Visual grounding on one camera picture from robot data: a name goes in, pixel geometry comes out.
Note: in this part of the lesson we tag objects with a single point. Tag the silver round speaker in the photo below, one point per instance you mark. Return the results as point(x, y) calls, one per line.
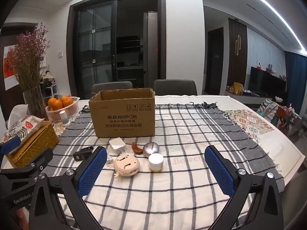
point(150, 148)

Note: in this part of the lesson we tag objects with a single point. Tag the patterned floral mat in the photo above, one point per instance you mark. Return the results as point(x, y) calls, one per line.
point(250, 123)

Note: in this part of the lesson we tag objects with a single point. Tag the white cylinder wooden base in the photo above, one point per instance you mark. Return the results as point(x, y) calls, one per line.
point(155, 162)

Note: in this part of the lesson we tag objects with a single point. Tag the small white cup lamp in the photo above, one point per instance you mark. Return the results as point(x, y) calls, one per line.
point(64, 117)

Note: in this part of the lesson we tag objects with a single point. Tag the orange fruit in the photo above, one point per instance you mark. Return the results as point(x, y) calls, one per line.
point(66, 101)
point(54, 104)

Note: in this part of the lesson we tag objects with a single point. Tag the black glass sliding door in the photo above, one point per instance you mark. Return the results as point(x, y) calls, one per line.
point(91, 46)

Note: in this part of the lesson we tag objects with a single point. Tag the blue curtain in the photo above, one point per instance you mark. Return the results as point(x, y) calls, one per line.
point(296, 79)

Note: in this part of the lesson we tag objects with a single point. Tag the dried purple flowers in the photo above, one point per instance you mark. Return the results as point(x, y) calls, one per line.
point(28, 56)

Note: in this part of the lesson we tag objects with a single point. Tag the grey chair left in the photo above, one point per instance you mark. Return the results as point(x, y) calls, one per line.
point(96, 88)

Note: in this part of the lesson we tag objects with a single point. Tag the brown leather piece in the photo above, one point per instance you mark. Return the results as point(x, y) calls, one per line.
point(136, 149)

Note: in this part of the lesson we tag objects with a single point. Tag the black bike light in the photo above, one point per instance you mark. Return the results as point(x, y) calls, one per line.
point(83, 154)

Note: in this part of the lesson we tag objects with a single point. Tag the white power adapter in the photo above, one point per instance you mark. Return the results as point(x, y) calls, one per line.
point(117, 146)

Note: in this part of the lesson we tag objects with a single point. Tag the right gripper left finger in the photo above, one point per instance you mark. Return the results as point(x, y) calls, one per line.
point(46, 211)

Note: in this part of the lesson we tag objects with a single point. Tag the silver refrigerator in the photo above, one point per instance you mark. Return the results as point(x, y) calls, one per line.
point(150, 46)

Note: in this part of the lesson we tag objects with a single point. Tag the brown cardboard box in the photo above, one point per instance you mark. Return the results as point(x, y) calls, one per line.
point(124, 113)

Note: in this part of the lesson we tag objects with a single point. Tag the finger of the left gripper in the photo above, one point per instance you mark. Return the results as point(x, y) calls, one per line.
point(36, 162)
point(10, 145)

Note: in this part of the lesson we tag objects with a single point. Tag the plaid grey white cloth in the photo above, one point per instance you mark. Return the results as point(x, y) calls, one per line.
point(185, 194)

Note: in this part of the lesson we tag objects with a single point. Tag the grey chair right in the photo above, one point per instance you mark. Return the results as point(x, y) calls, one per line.
point(175, 87)

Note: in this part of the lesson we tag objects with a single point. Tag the glass vase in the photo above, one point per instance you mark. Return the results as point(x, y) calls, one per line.
point(36, 106)

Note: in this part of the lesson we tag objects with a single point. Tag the tissue pack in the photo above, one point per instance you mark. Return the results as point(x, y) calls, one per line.
point(21, 124)

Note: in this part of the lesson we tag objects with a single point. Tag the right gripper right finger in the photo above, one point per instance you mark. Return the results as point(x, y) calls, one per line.
point(265, 211)

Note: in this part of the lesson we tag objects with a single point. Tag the white fruit basket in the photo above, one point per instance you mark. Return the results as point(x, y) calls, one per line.
point(71, 111)

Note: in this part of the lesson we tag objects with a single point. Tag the grey chair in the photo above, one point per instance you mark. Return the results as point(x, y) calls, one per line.
point(96, 88)
point(175, 87)

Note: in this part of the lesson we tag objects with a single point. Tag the woven tissue box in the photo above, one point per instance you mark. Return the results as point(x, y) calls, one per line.
point(44, 138)

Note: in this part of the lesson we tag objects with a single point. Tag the beige round cable reel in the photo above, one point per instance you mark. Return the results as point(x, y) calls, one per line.
point(126, 165)

